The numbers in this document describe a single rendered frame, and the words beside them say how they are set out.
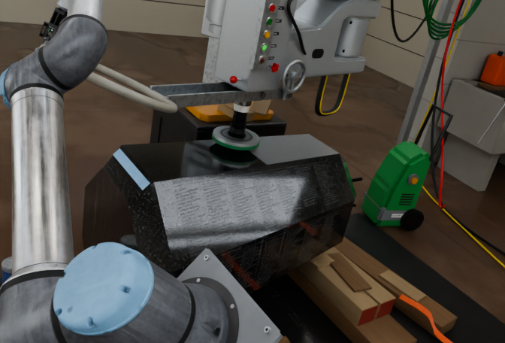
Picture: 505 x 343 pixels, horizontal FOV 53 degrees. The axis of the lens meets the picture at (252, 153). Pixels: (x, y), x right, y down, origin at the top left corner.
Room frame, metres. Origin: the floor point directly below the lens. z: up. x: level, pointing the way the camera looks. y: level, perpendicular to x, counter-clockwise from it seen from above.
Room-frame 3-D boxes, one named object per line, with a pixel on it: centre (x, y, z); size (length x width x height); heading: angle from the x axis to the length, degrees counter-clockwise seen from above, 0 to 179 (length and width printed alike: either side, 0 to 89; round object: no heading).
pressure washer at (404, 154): (3.33, -1.06, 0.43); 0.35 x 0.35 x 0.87; 21
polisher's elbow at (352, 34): (2.65, -0.35, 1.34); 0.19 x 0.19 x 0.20
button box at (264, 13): (2.02, 0.05, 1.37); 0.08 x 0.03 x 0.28; 139
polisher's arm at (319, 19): (2.44, -0.18, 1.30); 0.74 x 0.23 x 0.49; 139
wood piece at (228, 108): (2.68, 0.14, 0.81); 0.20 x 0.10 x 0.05; 44
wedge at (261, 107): (2.87, 0.01, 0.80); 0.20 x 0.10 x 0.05; 175
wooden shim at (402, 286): (2.38, -0.96, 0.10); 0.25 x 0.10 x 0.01; 46
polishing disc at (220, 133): (2.15, 0.09, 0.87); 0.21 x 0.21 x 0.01
